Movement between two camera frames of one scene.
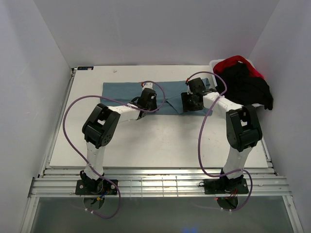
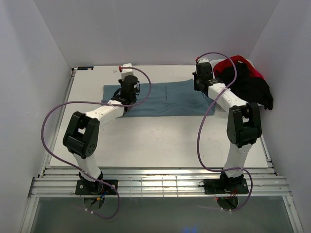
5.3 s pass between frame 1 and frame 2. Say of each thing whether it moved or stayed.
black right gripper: moved
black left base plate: stayed
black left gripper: moved
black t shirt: stayed
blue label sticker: stayed
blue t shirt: stayed
